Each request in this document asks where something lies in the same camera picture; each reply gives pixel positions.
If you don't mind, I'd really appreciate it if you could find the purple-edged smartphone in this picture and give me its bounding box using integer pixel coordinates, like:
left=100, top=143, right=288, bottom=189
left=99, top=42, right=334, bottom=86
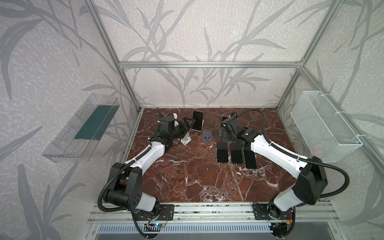
left=192, top=111, right=204, bottom=132

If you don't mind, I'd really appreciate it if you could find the black smartphone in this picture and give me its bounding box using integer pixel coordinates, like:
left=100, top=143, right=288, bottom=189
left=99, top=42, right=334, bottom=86
left=231, top=148, right=243, bottom=164
left=217, top=142, right=229, bottom=163
left=243, top=149, right=258, bottom=170

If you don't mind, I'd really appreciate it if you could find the black front smartphone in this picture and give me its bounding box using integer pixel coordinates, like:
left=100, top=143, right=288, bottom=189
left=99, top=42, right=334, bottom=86
left=243, top=149, right=258, bottom=170

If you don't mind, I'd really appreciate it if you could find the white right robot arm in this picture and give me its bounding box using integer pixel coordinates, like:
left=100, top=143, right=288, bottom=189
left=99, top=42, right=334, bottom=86
left=222, top=117, right=328, bottom=218

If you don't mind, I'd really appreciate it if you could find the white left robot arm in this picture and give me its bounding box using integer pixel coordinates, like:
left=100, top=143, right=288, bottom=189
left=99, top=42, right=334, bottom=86
left=97, top=114, right=196, bottom=217

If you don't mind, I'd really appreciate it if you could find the grey round-base phone stand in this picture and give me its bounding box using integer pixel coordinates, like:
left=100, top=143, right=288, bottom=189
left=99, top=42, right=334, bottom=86
left=201, top=130, right=214, bottom=143

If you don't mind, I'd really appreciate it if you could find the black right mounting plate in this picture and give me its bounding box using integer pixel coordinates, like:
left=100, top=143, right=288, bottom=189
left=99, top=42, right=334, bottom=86
left=252, top=202, right=295, bottom=222

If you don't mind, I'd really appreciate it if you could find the black mounting plate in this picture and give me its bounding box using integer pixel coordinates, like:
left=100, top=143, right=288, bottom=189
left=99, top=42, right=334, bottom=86
left=135, top=204, right=175, bottom=221
left=252, top=202, right=295, bottom=222

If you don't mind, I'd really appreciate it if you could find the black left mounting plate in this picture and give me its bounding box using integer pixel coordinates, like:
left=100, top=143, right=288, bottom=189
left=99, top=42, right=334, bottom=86
left=135, top=204, right=175, bottom=221

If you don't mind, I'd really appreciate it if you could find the green circuit board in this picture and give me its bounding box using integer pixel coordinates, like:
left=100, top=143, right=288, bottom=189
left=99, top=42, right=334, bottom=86
left=146, top=222, right=167, bottom=232

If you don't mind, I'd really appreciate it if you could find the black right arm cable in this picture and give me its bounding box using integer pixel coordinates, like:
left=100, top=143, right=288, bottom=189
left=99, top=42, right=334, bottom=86
left=235, top=109, right=351, bottom=199

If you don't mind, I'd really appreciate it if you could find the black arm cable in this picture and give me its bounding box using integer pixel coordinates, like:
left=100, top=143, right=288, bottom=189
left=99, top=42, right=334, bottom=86
left=235, top=109, right=351, bottom=199
left=97, top=107, right=163, bottom=213

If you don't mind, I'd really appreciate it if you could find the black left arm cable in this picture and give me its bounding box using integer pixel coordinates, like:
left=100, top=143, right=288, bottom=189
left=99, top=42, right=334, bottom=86
left=97, top=107, right=163, bottom=213

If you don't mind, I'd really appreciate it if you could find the aluminium frame enclosure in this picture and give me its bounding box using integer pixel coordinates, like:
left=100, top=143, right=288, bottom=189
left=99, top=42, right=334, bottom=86
left=80, top=1, right=384, bottom=169

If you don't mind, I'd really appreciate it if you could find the white wire mesh basket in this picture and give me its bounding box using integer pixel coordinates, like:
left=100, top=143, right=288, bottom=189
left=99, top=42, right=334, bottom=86
left=291, top=91, right=363, bottom=163

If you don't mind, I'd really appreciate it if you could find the clear plastic wall bin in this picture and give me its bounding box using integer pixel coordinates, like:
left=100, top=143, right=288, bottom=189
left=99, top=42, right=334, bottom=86
left=43, top=94, right=120, bottom=163

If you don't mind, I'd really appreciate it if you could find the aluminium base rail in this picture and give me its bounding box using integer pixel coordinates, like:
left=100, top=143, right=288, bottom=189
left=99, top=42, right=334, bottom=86
left=87, top=202, right=340, bottom=224

